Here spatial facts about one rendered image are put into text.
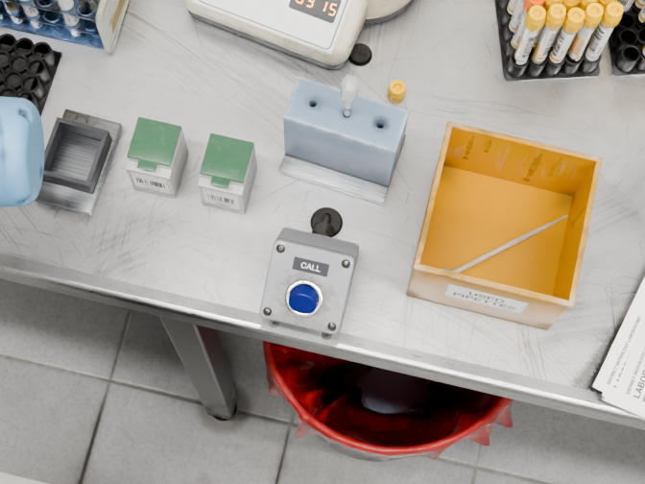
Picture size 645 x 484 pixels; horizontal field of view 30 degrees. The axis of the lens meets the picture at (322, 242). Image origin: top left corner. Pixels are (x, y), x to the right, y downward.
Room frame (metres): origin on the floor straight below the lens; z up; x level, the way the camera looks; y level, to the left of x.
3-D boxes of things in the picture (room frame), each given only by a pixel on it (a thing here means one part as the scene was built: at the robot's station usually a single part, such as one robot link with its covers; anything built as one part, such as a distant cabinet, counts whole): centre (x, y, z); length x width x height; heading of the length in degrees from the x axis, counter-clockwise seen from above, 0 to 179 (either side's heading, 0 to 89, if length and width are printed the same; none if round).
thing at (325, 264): (0.28, 0.01, 0.92); 0.13 x 0.07 x 0.08; 170
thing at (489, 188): (0.32, -0.15, 0.93); 0.13 x 0.13 x 0.10; 79
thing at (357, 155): (0.40, -0.01, 0.92); 0.10 x 0.07 x 0.10; 75
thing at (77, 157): (0.37, 0.23, 0.89); 0.09 x 0.05 x 0.04; 168
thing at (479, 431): (0.36, -0.09, 0.22); 0.38 x 0.37 x 0.44; 80
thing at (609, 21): (0.50, -0.24, 0.93); 0.02 x 0.02 x 0.11
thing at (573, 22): (0.50, -0.21, 0.93); 0.02 x 0.02 x 0.11
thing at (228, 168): (0.36, 0.09, 0.91); 0.05 x 0.04 x 0.07; 170
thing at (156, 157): (0.37, 0.15, 0.91); 0.05 x 0.04 x 0.07; 170
